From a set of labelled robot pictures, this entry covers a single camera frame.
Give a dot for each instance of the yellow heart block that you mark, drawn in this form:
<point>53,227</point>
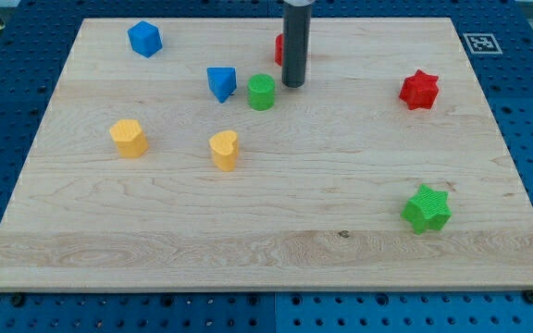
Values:
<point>225,150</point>

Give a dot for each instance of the green cylinder block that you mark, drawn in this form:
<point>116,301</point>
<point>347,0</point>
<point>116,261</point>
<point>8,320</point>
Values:
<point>261,92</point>

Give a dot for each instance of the light wooden board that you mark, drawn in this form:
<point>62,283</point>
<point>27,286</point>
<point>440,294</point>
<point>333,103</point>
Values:
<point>315,200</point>

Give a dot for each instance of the blue triangle block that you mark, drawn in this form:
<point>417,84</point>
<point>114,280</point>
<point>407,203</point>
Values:
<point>222,82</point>

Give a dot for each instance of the red cylinder block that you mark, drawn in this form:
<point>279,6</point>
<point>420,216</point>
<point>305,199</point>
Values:
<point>278,49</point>

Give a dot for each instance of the yellow pentagon block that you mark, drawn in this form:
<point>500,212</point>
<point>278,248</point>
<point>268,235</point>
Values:
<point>129,138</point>

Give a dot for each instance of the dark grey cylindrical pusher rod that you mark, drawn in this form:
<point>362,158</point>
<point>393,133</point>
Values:
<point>296,30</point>

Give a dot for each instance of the green star block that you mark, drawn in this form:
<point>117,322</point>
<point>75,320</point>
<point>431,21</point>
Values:
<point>427,209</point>

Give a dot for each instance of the red star block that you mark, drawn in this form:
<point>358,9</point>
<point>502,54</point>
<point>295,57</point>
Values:
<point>420,90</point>

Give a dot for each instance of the blue cube block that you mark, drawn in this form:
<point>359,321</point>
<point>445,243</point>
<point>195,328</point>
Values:
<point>145,38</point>

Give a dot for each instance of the white fiducial marker tag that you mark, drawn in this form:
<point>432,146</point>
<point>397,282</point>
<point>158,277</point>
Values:
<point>479,43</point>

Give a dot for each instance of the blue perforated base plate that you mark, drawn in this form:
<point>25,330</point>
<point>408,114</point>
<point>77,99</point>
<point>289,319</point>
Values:
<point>33,49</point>

